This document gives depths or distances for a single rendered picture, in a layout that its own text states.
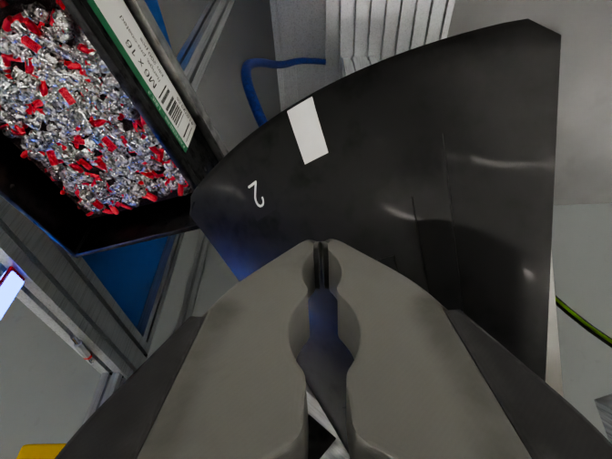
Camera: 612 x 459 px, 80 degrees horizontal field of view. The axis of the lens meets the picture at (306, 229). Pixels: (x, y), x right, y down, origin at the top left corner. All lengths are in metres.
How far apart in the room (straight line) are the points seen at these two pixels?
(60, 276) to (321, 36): 0.84
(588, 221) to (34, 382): 1.94
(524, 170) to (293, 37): 0.96
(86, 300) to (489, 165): 0.56
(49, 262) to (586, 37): 1.41
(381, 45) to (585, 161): 0.94
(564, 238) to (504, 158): 1.47
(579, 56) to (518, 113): 1.28
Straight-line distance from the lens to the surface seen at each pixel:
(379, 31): 1.11
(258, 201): 0.23
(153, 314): 0.83
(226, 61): 1.23
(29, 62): 0.36
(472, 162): 0.18
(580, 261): 1.58
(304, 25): 1.09
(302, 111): 0.21
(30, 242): 0.54
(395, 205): 0.18
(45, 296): 0.57
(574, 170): 1.75
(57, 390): 1.33
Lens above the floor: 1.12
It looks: 44 degrees down
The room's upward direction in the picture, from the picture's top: 179 degrees clockwise
